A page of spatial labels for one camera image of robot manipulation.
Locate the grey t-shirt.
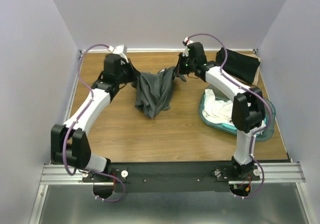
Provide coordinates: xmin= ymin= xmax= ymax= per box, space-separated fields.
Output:
xmin=131 ymin=66 xmax=186 ymax=119

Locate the aluminium rail frame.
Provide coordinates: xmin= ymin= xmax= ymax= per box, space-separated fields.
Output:
xmin=30 ymin=161 xmax=314 ymax=224

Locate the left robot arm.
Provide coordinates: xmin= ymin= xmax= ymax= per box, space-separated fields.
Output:
xmin=50 ymin=53 xmax=139 ymax=182

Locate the white t-shirt in basket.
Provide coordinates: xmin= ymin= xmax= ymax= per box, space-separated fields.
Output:
xmin=198 ymin=85 xmax=237 ymax=136

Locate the teal plastic basket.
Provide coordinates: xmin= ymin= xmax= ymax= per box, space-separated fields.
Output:
xmin=210 ymin=85 xmax=276 ymax=142

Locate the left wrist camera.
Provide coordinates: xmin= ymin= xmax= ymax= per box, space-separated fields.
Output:
xmin=112 ymin=44 xmax=127 ymax=55

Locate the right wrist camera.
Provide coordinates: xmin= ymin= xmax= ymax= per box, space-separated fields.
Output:
xmin=182 ymin=36 xmax=193 ymax=46

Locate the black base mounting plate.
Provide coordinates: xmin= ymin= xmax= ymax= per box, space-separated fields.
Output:
xmin=82 ymin=161 xmax=261 ymax=200

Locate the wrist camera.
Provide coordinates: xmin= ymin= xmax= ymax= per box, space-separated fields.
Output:
xmin=112 ymin=44 xmax=127 ymax=55
xmin=182 ymin=36 xmax=193 ymax=46

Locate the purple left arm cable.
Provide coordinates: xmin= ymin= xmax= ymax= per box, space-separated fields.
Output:
xmin=63 ymin=43 xmax=126 ymax=203

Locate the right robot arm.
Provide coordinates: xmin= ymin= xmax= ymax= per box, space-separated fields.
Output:
xmin=176 ymin=38 xmax=266 ymax=180

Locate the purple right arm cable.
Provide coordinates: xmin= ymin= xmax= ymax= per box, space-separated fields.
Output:
xmin=187 ymin=32 xmax=273 ymax=200

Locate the folded black t-shirt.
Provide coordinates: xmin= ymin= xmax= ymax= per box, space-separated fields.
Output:
xmin=222 ymin=49 xmax=259 ymax=85

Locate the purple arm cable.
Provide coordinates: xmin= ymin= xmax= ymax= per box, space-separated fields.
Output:
xmin=63 ymin=43 xmax=126 ymax=203
xmin=187 ymin=32 xmax=273 ymax=200

